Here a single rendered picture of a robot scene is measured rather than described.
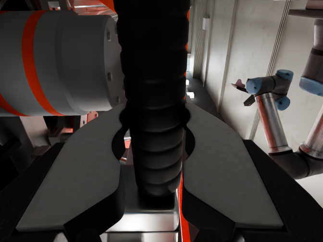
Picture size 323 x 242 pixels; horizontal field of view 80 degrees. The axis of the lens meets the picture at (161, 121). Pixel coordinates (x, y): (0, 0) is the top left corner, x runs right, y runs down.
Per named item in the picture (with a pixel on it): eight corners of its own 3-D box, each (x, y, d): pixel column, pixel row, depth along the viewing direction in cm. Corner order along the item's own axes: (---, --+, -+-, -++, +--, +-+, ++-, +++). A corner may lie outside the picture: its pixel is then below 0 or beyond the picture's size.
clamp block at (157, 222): (51, 214, 14) (70, 251, 16) (180, 212, 14) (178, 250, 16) (77, 163, 18) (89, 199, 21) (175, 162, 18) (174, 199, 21)
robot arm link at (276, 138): (268, 183, 89) (240, 83, 97) (288, 177, 91) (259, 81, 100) (289, 186, 78) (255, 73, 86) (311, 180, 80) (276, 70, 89)
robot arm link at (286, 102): (294, 95, 94) (288, 111, 99) (277, 87, 103) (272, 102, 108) (280, 97, 92) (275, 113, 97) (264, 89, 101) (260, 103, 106)
